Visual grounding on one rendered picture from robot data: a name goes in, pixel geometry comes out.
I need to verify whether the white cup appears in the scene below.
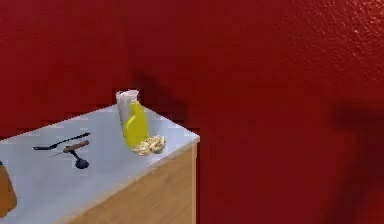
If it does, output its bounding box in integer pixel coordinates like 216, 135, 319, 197
115, 89, 140, 131

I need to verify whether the wooden counter with grey top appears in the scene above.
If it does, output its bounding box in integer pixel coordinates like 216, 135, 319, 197
0, 103, 201, 224

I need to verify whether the black spoon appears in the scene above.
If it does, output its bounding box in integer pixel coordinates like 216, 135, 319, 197
69, 150, 90, 170

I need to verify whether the black fork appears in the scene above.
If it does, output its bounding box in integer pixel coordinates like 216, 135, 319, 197
32, 132, 91, 151

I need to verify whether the brown rounded object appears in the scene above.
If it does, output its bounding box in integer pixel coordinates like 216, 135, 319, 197
0, 160, 18, 219

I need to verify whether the brown handled knife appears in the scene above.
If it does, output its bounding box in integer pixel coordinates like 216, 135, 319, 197
49, 139, 90, 159

